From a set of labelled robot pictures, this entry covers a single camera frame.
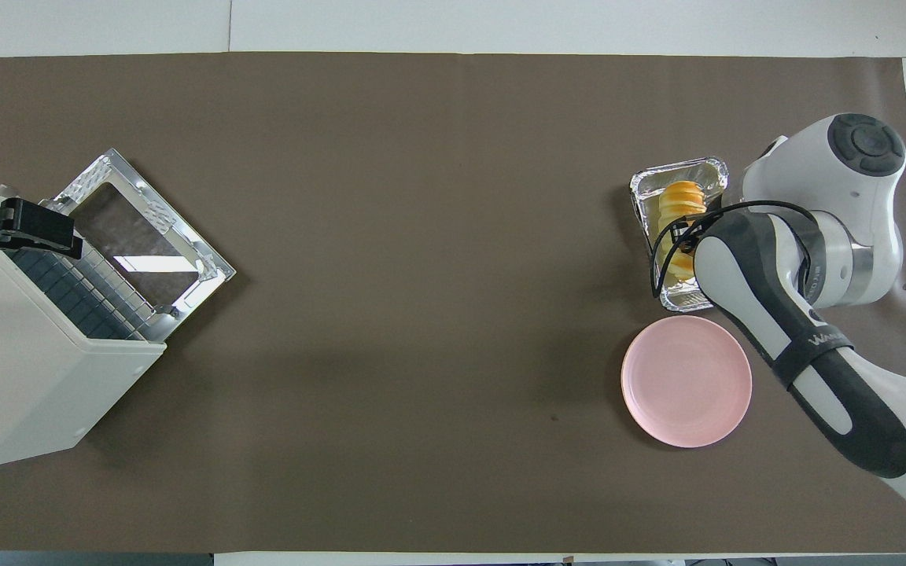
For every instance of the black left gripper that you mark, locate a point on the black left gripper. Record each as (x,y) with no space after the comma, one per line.
(36,228)

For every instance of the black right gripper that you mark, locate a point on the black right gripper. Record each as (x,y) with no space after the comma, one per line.
(685,233)

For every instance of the golden sliced bread loaf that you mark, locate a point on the golden sliced bread loaf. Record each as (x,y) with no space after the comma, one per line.
(683,196)

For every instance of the aluminium foil tray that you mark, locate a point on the aluminium foil tray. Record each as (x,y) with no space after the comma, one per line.
(642,189)

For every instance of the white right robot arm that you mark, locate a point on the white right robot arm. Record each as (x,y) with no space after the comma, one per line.
(854,181)

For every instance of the glass and metal oven door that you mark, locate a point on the glass and metal oven door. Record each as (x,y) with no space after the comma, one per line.
(138,236)

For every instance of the white toaster oven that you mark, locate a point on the white toaster oven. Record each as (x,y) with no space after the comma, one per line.
(12,369)

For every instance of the pink round plate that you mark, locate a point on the pink round plate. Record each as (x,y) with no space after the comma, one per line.
(686,381)

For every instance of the brown paper table mat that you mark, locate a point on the brown paper table mat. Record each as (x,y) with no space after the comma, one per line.
(421,236)

